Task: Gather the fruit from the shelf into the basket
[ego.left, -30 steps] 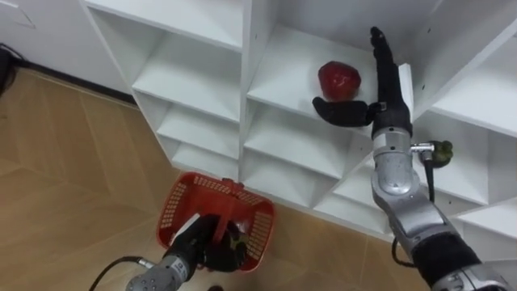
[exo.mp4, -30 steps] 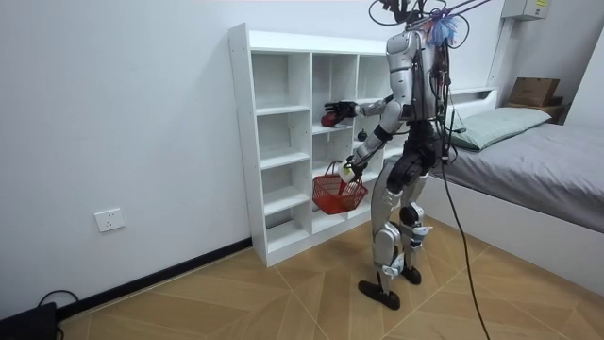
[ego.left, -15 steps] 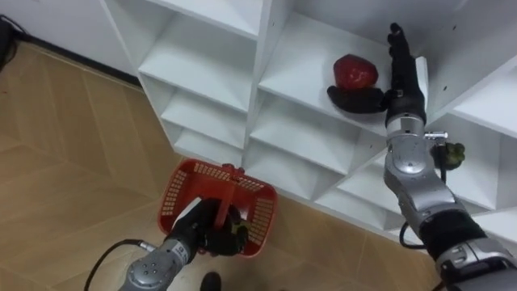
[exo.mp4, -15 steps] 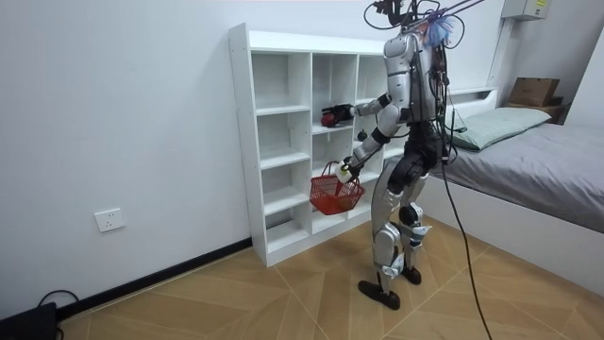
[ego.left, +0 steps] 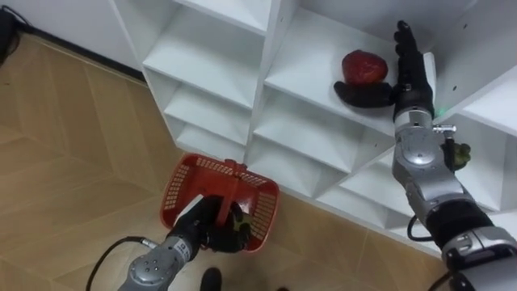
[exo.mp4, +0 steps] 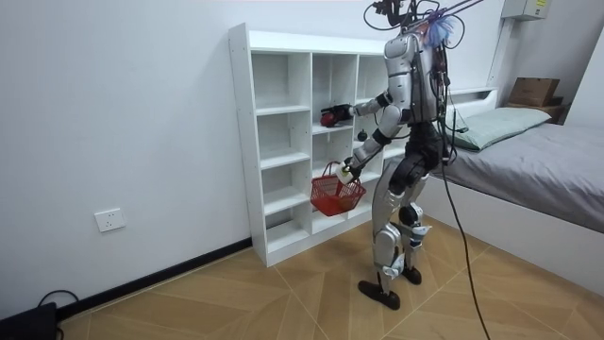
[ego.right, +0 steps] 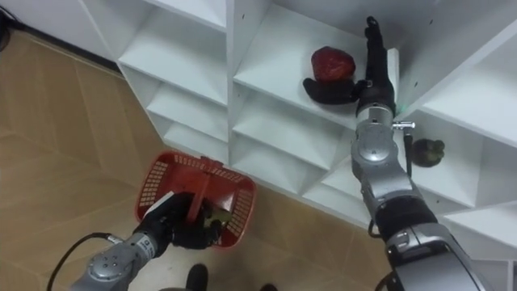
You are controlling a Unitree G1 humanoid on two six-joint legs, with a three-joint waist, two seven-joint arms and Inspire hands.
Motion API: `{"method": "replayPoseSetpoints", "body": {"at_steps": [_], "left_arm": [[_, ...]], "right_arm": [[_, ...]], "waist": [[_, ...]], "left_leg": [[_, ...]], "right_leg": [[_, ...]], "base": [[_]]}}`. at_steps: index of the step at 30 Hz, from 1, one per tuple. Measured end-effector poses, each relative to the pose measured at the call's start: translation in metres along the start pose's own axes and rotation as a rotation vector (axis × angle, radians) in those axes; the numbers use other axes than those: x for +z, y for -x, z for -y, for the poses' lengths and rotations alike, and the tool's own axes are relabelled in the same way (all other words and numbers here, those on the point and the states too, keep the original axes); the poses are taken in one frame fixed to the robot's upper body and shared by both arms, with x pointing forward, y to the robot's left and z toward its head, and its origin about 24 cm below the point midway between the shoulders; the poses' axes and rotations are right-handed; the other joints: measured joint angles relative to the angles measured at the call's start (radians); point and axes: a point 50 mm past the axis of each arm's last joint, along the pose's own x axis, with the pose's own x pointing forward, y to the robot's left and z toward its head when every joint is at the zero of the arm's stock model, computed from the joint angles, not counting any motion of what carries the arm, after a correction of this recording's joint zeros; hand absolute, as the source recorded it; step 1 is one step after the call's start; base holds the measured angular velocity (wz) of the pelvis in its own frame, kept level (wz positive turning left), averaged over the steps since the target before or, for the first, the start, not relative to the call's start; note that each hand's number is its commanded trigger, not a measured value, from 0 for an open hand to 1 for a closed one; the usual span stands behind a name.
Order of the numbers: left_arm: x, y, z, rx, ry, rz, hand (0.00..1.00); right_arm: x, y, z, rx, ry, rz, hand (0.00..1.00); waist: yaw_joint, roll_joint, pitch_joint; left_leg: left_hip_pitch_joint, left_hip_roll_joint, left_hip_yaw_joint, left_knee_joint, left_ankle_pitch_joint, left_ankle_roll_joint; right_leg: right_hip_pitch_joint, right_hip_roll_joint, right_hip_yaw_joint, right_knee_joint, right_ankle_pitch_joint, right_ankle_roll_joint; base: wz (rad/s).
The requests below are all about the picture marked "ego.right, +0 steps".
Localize dark mangosteen soft toy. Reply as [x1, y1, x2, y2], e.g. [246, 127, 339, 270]
[411, 138, 446, 168]

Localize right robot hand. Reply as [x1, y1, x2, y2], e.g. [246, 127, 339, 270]
[302, 15, 397, 118]

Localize red plastic basket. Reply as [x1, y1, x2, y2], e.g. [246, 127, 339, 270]
[135, 150, 258, 249]

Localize green soft toy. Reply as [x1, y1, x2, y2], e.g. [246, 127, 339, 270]
[201, 204, 234, 230]

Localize white shelf unit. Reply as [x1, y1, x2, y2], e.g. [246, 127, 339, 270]
[0, 0, 517, 291]

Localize red strawberry soft toy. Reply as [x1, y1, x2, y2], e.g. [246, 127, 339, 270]
[310, 45, 357, 85]

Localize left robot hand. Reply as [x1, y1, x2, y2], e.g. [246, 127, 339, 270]
[135, 191, 223, 258]

